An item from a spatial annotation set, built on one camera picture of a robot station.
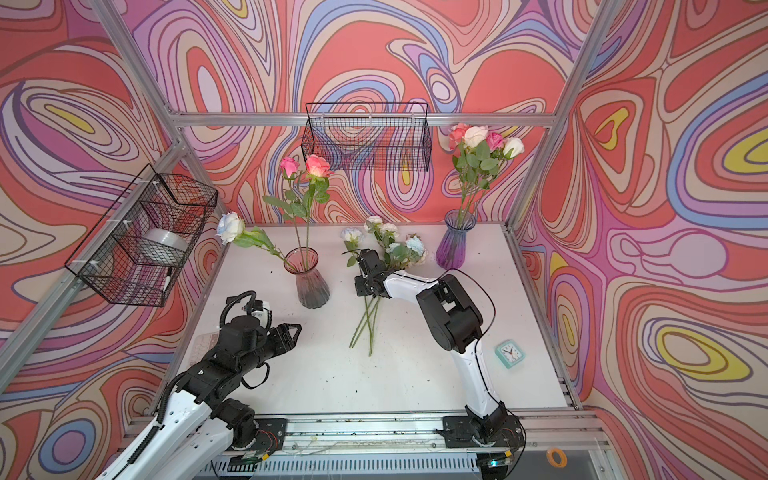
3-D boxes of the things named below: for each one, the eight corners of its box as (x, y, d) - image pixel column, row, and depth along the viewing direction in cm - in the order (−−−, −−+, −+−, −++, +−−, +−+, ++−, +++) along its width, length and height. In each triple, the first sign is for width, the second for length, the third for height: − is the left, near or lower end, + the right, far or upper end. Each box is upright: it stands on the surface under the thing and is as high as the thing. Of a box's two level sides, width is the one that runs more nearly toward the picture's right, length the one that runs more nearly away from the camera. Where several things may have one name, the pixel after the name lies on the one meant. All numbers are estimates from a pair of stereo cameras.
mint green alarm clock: (508, 370, 85) (511, 367, 83) (490, 349, 89) (493, 346, 87) (525, 358, 88) (528, 355, 86) (507, 338, 92) (510, 335, 89)
